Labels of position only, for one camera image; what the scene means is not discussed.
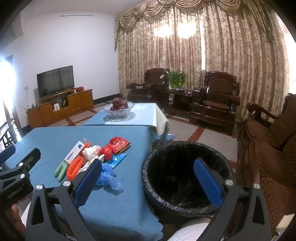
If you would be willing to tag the glass fruit bowl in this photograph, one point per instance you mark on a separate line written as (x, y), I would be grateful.
(126, 111)

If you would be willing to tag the shiny red wrapper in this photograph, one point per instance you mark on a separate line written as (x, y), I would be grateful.
(106, 151)

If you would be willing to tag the patterned beige curtain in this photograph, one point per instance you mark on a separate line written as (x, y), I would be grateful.
(231, 46)

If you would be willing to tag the small black device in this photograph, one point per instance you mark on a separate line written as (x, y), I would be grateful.
(64, 102)

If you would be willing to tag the wooden sofa with brown cushions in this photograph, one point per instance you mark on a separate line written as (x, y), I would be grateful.
(272, 157)

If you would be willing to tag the dark wooden armchair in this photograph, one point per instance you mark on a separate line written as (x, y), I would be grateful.
(152, 76)
(215, 92)

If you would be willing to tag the white carton box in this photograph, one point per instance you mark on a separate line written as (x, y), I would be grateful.
(74, 151)

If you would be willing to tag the blue plastic bag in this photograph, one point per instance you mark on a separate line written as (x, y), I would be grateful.
(108, 177)

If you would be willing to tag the dark slatted chair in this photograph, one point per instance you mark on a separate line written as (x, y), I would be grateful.
(8, 136)

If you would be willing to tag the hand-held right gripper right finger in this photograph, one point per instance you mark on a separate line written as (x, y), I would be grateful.
(208, 183)

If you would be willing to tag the black flat television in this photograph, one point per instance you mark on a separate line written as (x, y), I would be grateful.
(55, 80)

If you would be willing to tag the dark wooden side table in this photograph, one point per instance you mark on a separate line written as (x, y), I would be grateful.
(180, 99)

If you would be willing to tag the small blue tablecloth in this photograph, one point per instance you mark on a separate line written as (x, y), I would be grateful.
(143, 115)

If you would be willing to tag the large blue tablecloth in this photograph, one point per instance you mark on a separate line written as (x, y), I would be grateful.
(115, 208)

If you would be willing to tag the small white device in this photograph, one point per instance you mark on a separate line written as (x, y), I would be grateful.
(56, 107)

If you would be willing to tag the potted green flowering plant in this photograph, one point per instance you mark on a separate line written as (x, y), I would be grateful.
(177, 78)

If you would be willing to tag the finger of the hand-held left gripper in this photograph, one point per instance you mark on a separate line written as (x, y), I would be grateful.
(8, 151)
(32, 156)

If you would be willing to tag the black lined trash bin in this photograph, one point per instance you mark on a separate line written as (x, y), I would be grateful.
(175, 166)

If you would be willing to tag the white tablecloth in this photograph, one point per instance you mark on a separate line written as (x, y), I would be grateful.
(161, 120)

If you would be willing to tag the green cloth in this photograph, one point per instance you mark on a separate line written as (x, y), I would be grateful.
(61, 171)

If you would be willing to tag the person's left hand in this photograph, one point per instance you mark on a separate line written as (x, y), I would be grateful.
(15, 217)

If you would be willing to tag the red patterned packet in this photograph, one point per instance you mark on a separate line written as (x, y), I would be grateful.
(119, 144)

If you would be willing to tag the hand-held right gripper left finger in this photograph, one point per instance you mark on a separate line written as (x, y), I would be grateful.
(86, 185)

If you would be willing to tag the blue tube with white cap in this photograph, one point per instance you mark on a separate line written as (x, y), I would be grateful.
(118, 160)

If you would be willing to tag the wooden television cabinet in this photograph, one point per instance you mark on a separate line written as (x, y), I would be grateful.
(78, 102)

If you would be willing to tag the white tissue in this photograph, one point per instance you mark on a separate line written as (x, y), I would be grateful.
(91, 151)

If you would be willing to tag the small red ornament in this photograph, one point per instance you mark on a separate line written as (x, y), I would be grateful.
(80, 89)

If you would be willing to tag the person's striped white clothing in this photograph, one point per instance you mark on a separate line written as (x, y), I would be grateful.
(189, 231)

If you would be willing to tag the orange mesh scrubber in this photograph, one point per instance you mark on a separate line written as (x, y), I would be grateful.
(74, 168)

